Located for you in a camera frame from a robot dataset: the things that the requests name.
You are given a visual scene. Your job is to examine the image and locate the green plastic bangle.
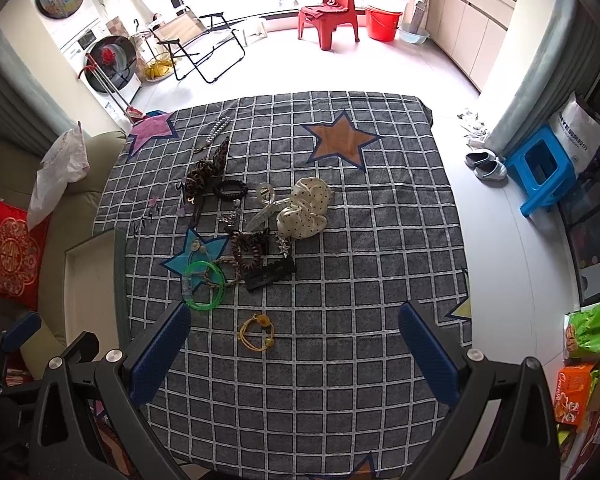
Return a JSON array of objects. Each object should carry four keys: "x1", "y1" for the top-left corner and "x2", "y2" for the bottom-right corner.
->
[{"x1": 182, "y1": 260, "x2": 227, "y2": 312}]

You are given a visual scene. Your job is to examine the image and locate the braided rope bracelet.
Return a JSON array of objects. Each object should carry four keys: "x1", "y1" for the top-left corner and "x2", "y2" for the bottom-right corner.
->
[{"x1": 199, "y1": 253, "x2": 244, "y2": 291}]

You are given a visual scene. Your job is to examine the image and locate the silver chain necklace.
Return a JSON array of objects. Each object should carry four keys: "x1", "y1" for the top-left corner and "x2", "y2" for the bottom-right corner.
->
[{"x1": 217, "y1": 199, "x2": 244, "y2": 233}]

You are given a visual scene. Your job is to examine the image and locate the clear ribbon bow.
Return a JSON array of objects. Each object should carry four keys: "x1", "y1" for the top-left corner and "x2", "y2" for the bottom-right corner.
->
[{"x1": 245, "y1": 183, "x2": 290, "y2": 233}]

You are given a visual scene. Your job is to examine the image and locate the white polka dot scrunchie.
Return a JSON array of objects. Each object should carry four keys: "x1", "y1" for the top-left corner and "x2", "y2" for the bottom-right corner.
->
[{"x1": 276, "y1": 177, "x2": 332, "y2": 240}]

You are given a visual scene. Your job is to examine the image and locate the white jewelry tray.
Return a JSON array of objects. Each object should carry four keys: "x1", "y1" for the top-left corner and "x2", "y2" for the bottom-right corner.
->
[{"x1": 64, "y1": 229, "x2": 131, "y2": 359}]

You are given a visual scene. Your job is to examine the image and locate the orange snack box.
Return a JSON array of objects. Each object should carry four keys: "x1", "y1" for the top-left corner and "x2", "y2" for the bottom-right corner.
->
[{"x1": 554, "y1": 363, "x2": 595, "y2": 427}]

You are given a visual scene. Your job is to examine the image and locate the green snack bag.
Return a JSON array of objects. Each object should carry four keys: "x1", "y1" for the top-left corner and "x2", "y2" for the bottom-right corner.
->
[{"x1": 565, "y1": 303, "x2": 600, "y2": 360}]

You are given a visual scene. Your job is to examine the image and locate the red embroidered cushion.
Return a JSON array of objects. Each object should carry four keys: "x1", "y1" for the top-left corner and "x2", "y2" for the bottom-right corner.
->
[{"x1": 0, "y1": 200, "x2": 50, "y2": 311}]

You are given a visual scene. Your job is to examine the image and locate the beige sofa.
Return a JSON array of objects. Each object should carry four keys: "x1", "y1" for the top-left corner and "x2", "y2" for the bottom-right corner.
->
[{"x1": 0, "y1": 129, "x2": 128, "y2": 376}]

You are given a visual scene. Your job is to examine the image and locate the white plastic bag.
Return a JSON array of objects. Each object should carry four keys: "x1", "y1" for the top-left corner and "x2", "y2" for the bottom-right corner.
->
[{"x1": 27, "y1": 122, "x2": 90, "y2": 230}]

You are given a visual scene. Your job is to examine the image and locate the black hair clip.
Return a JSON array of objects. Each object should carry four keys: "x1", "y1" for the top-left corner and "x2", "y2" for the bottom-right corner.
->
[{"x1": 244, "y1": 256, "x2": 296, "y2": 292}]

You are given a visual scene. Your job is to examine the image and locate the dark brown hair clip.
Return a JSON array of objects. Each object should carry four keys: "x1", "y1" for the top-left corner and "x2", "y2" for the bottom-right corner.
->
[{"x1": 190, "y1": 193, "x2": 204, "y2": 229}]

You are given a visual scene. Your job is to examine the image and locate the silver rhinestone hair clip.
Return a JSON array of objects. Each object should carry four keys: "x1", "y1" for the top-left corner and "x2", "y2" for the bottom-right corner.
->
[{"x1": 276, "y1": 233, "x2": 291, "y2": 258}]

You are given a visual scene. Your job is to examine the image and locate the leopard print scrunchie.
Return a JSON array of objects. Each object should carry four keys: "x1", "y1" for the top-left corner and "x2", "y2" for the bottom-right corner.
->
[{"x1": 183, "y1": 139, "x2": 230, "y2": 204}]

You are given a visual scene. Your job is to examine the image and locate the blue plastic stool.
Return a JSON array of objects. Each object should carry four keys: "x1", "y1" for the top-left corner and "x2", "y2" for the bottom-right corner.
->
[{"x1": 505, "y1": 125, "x2": 577, "y2": 218}]

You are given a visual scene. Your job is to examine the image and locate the grey checked star tablecloth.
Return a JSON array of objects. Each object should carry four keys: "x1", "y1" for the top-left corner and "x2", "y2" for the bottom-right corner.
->
[{"x1": 95, "y1": 91, "x2": 471, "y2": 479}]

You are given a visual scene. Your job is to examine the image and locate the grey slippers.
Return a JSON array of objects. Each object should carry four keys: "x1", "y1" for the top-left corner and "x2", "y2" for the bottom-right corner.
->
[{"x1": 465, "y1": 150, "x2": 507, "y2": 182}]

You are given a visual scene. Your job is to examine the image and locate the white shopping bag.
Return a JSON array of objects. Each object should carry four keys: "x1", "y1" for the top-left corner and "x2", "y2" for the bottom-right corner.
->
[{"x1": 548, "y1": 92, "x2": 600, "y2": 174}]

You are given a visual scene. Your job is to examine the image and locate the folding lounge chair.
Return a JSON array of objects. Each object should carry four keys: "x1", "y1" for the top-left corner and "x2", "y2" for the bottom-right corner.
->
[{"x1": 148, "y1": 6, "x2": 246, "y2": 84}]

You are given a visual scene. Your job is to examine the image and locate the white washing machine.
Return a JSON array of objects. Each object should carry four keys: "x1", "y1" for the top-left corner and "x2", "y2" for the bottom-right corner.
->
[{"x1": 31, "y1": 0, "x2": 140, "y2": 120}]

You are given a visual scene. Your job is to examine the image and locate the white cabinet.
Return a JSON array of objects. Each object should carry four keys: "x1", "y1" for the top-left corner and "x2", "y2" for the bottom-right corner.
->
[{"x1": 426, "y1": 0, "x2": 516, "y2": 91}]

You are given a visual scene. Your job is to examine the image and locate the red bucket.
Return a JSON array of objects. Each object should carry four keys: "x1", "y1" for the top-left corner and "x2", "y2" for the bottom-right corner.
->
[{"x1": 365, "y1": 6, "x2": 402, "y2": 42}]

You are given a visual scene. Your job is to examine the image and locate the red plastic chair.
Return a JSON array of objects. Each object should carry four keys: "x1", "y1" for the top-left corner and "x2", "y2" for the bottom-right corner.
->
[{"x1": 297, "y1": 0, "x2": 360, "y2": 51}]

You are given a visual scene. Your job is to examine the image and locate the yellow hair tie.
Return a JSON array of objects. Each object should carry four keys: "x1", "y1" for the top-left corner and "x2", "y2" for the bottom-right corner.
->
[{"x1": 237, "y1": 313, "x2": 276, "y2": 352}]

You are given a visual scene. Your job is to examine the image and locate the black bead bracelet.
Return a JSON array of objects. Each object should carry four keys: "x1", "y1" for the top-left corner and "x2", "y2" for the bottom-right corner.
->
[{"x1": 212, "y1": 179, "x2": 246, "y2": 201}]

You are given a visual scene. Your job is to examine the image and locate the white pearl bracelet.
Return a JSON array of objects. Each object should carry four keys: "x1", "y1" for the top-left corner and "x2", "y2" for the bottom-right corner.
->
[{"x1": 194, "y1": 116, "x2": 233, "y2": 155}]

